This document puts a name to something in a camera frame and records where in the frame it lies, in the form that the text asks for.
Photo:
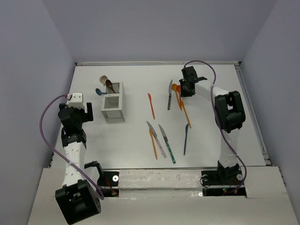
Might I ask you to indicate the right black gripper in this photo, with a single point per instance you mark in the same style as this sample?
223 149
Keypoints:
183 94

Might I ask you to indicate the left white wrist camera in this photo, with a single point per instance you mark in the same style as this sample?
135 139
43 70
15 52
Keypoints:
75 100

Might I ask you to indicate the white foam front board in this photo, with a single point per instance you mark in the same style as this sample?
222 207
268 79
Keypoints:
174 197

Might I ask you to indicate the steel knife green handle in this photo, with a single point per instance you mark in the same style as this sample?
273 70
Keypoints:
167 144

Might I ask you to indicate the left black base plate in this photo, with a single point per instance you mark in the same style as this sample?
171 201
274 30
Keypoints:
109 182

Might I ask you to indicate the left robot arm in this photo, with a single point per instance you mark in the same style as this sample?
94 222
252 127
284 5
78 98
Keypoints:
79 197

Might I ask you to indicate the red-orange plastic spoon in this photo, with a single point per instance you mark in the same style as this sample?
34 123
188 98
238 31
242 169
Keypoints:
178 90

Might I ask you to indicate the blue plastic knife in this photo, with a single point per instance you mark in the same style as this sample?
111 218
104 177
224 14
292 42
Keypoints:
186 138

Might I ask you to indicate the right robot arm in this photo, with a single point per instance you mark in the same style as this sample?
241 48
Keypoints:
229 116

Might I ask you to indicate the blue plastic spoon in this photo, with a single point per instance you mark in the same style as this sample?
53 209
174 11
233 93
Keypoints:
99 92

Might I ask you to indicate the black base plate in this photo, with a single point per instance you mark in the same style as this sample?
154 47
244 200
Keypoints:
109 182
212 185

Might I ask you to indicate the orange plastic knife long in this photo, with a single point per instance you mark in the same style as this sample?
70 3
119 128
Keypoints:
185 112

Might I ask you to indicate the steel knife pink handle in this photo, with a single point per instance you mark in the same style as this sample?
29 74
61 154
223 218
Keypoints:
157 140

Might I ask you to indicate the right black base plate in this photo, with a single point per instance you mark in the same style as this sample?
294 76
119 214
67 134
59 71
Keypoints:
212 185

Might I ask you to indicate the red-orange plastic knife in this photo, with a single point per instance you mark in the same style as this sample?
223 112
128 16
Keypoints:
151 105

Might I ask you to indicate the orange plastic knife front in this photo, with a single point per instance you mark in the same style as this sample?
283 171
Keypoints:
153 144

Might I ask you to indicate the white two-compartment utensil caddy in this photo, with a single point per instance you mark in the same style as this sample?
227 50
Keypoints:
113 105

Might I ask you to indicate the aluminium rail edge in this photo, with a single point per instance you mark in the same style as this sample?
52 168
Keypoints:
150 63
252 114

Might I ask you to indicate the aluminium rail right edge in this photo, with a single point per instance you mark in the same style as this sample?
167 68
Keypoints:
252 114

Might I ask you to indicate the beige wooden spoon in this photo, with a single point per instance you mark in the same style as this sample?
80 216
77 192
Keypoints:
103 79

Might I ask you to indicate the steel knife dark handle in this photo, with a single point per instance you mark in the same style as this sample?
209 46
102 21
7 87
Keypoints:
169 94

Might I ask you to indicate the dark brown wooden spoon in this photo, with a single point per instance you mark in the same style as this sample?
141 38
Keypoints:
109 85

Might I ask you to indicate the yellow-orange plastic spoon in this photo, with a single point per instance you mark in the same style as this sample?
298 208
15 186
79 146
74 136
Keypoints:
174 88

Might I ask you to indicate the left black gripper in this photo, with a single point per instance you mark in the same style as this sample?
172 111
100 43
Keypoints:
86 116

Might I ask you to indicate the aluminium rail back edge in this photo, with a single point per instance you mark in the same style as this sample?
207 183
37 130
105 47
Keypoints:
150 63

